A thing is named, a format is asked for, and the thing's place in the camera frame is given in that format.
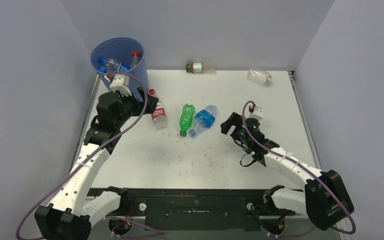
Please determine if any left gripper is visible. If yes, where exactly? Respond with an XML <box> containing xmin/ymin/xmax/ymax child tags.
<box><xmin>113</xmin><ymin>86</ymin><xmax>158</xmax><ymax>128</ymax></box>

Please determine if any blue label crushed bottle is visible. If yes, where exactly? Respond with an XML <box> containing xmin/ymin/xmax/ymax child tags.
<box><xmin>188</xmin><ymin>105</ymin><xmax>218</xmax><ymax>138</ymax></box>

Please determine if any Pepsi English label bottle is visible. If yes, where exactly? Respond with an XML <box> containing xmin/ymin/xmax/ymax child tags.
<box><xmin>98</xmin><ymin>56</ymin><xmax>131</xmax><ymax>73</ymax></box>

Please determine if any Pepsi logo bottle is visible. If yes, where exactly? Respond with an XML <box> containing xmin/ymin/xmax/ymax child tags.
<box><xmin>98</xmin><ymin>65</ymin><xmax>113</xmax><ymax>83</ymax></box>

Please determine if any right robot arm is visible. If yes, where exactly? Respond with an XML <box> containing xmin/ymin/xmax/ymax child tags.
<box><xmin>220</xmin><ymin>112</ymin><xmax>355</xmax><ymax>231</ymax></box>

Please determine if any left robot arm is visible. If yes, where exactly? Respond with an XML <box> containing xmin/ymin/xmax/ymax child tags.
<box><xmin>34</xmin><ymin>87</ymin><xmax>159</xmax><ymax>240</ymax></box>

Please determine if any blue plastic bin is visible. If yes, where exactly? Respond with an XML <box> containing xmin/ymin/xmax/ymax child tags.
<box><xmin>90</xmin><ymin>37</ymin><xmax>149</xmax><ymax>91</ymax></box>

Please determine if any red label water bottle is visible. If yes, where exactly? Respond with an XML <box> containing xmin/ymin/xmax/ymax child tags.
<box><xmin>151</xmin><ymin>99</ymin><xmax>168</xmax><ymax>130</ymax></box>

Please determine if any green plastic bottle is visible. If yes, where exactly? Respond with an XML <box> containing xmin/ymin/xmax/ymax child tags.
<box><xmin>179</xmin><ymin>104</ymin><xmax>195</xmax><ymax>137</ymax></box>

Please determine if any red cap tea bottle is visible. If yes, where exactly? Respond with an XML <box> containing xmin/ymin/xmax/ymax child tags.
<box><xmin>130</xmin><ymin>50</ymin><xmax>142</xmax><ymax>69</ymax></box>

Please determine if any clear plastic jar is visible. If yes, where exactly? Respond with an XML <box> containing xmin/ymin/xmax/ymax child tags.
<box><xmin>246</xmin><ymin>69</ymin><xmax>272</xmax><ymax>86</ymax></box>

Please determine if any green cap brown bottle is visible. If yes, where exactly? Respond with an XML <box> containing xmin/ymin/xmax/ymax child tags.
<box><xmin>185</xmin><ymin>62</ymin><xmax>216</xmax><ymax>74</ymax></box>

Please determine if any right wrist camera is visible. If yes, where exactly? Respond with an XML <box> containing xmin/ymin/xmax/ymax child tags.
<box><xmin>247</xmin><ymin>104</ymin><xmax>264</xmax><ymax>122</ymax></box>

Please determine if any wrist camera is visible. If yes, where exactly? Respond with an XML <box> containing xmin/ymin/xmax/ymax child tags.
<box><xmin>247</xmin><ymin>104</ymin><xmax>264</xmax><ymax>122</ymax></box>
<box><xmin>105</xmin><ymin>74</ymin><xmax>132</xmax><ymax>97</ymax></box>

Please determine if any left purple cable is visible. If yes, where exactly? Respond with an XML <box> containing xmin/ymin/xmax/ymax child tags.
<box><xmin>15</xmin><ymin>71</ymin><xmax>149</xmax><ymax>240</ymax></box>

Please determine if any purple cable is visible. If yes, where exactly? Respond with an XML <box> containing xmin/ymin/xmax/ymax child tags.
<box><xmin>15</xmin><ymin>71</ymin><xmax>149</xmax><ymax>240</ymax></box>
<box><xmin>241</xmin><ymin>100</ymin><xmax>357</xmax><ymax>235</ymax></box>

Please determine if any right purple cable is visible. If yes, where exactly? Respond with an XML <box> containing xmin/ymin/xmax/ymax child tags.
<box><xmin>241</xmin><ymin>100</ymin><xmax>357</xmax><ymax>235</ymax></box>

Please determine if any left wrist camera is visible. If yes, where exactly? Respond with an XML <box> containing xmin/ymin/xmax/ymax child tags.
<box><xmin>105</xmin><ymin>74</ymin><xmax>132</xmax><ymax>97</ymax></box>

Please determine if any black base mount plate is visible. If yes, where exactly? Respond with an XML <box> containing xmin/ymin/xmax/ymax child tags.
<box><xmin>71</xmin><ymin>188</ymin><xmax>296</xmax><ymax>232</ymax></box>

